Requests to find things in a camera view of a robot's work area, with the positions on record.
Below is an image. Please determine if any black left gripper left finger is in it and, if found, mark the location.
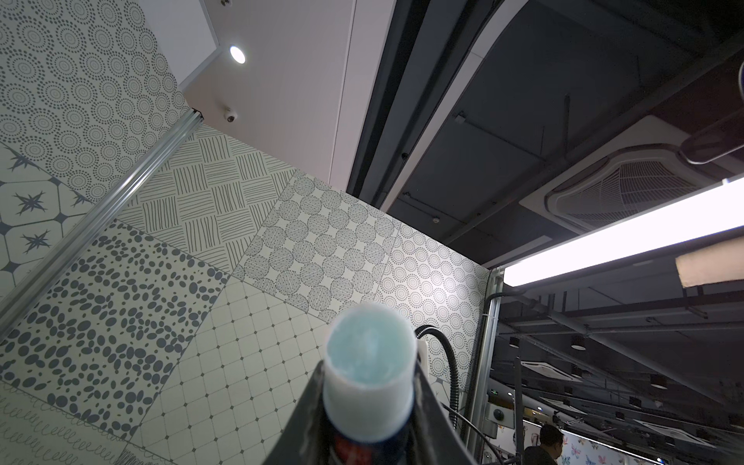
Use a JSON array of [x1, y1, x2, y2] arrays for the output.
[[264, 360, 327, 465]]

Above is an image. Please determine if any ceiling strip light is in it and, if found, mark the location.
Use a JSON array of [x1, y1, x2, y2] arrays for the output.
[[504, 177, 743, 288]]

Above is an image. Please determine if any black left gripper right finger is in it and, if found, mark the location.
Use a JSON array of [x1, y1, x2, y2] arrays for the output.
[[409, 363, 475, 465]]

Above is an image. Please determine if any black corrugated cable conduit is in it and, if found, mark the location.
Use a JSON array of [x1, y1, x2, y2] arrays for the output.
[[413, 324, 461, 431]]

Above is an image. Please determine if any ceiling air conditioner vent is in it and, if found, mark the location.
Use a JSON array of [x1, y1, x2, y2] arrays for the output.
[[520, 115, 743, 234]]

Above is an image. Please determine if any white blue glue stick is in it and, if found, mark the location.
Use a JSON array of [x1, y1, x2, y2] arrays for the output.
[[323, 302, 418, 464]]

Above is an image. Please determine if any person in black clothes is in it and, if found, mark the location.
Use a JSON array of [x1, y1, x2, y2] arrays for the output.
[[521, 424, 564, 465]]

